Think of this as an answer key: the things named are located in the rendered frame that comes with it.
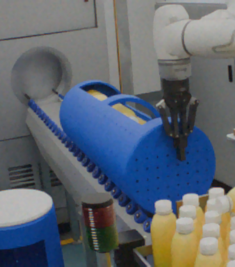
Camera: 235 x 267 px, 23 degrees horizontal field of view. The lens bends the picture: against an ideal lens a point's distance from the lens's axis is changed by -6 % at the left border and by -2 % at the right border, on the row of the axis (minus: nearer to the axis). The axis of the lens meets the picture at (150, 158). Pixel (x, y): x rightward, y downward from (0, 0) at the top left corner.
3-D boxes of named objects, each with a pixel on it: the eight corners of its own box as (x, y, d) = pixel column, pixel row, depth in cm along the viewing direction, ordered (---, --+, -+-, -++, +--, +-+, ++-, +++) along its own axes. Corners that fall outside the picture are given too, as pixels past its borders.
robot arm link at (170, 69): (195, 58, 158) (197, 78, 160) (181, 55, 166) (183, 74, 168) (165, 61, 155) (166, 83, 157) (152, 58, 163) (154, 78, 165)
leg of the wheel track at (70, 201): (80, 240, 382) (67, 149, 363) (82, 244, 377) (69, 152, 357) (71, 242, 380) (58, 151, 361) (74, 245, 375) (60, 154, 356)
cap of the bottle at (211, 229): (199, 233, 131) (199, 225, 130) (213, 228, 132) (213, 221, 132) (208, 238, 127) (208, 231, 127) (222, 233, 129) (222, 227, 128)
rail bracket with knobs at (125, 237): (145, 259, 161) (142, 227, 158) (154, 270, 155) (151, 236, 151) (111, 266, 158) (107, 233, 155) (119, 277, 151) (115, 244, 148)
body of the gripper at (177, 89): (166, 81, 158) (169, 114, 160) (195, 77, 160) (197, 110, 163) (156, 77, 164) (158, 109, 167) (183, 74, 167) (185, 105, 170)
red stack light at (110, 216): (110, 213, 115) (108, 194, 114) (120, 224, 109) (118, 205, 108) (79, 218, 113) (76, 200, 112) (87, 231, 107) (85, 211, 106)
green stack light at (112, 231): (112, 235, 117) (110, 213, 115) (123, 247, 111) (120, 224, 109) (83, 241, 115) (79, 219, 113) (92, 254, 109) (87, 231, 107)
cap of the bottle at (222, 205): (229, 215, 132) (222, 216, 131) (221, 208, 135) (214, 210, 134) (229, 199, 130) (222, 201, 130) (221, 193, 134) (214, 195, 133)
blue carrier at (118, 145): (123, 140, 259) (121, 76, 251) (215, 208, 181) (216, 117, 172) (60, 149, 249) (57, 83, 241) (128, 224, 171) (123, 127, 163)
